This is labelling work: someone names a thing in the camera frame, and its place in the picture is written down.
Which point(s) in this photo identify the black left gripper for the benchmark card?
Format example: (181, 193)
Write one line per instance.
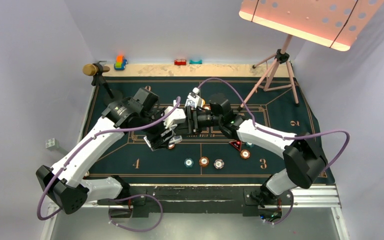
(157, 141)

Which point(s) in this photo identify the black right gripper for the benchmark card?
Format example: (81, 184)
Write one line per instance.
(192, 119)

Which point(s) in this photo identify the green blue chip stack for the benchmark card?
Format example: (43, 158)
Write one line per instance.
(189, 163)

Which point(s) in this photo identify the orange red chip stack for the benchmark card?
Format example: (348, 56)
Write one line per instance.
(204, 161)

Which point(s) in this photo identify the red black all-in triangle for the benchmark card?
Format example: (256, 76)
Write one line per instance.
(236, 144)

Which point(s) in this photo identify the pink blue chip stack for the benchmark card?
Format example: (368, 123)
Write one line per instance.
(218, 164)

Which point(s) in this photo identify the green blue chips pile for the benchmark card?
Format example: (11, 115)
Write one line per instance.
(249, 144)

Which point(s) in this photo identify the blue back playing card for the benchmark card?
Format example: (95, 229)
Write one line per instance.
(190, 103)

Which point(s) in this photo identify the blue white card deck box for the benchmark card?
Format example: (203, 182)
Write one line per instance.
(156, 142)

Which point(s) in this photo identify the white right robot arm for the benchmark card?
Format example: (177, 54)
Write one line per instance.
(304, 160)

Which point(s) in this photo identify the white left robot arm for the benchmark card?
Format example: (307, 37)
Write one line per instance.
(64, 181)

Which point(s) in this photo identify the dark green poker mat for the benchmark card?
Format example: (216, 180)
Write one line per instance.
(131, 158)

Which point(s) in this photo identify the teal toy block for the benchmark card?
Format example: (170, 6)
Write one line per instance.
(195, 61)

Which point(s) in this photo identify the red toy block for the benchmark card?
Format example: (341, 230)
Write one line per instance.
(180, 62)

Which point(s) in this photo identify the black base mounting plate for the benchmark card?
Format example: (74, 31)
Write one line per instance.
(243, 199)

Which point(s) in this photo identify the orange green toy block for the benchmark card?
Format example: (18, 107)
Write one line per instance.
(120, 63)

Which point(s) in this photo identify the gold microphone on stand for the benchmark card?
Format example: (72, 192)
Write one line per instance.
(96, 70)

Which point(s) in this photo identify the grey lego brick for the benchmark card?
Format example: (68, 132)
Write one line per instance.
(52, 144)

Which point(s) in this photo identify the pink music stand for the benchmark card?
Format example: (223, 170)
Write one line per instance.
(335, 24)

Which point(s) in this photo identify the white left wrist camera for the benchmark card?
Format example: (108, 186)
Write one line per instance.
(175, 118)

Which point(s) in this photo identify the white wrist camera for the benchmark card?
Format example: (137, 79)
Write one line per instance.
(175, 118)
(195, 95)

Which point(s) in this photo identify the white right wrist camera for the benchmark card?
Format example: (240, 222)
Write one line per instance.
(195, 95)

